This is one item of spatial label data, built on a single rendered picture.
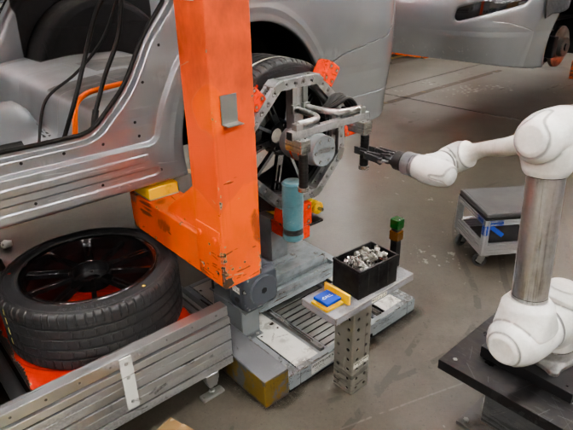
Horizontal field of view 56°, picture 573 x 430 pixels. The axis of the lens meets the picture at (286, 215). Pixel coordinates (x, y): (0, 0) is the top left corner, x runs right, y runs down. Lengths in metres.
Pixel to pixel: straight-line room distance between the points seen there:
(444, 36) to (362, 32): 1.79
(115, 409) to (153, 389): 0.14
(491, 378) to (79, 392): 1.32
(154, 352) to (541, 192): 1.32
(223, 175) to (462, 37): 3.08
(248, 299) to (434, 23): 2.99
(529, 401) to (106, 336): 1.38
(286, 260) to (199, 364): 0.76
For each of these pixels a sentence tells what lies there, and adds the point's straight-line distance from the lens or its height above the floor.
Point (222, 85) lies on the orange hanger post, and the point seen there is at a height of 1.21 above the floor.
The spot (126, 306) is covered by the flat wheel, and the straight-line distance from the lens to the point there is 1.93.
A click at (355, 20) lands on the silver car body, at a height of 1.26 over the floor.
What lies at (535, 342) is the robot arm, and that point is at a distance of 1.72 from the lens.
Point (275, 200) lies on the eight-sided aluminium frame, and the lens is 2.24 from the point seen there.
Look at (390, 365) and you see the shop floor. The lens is 2.37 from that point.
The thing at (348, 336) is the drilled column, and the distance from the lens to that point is 2.05.
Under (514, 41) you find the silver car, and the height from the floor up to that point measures 0.95.
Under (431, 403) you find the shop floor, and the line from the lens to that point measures 2.24.
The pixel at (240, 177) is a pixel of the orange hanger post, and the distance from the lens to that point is 1.73.
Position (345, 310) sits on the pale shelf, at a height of 0.45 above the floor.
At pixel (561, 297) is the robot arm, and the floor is 0.59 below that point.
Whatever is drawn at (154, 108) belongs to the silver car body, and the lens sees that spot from 2.14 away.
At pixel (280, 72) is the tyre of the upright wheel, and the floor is 1.13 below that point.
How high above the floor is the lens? 1.55
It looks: 26 degrees down
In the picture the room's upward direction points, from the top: 1 degrees counter-clockwise
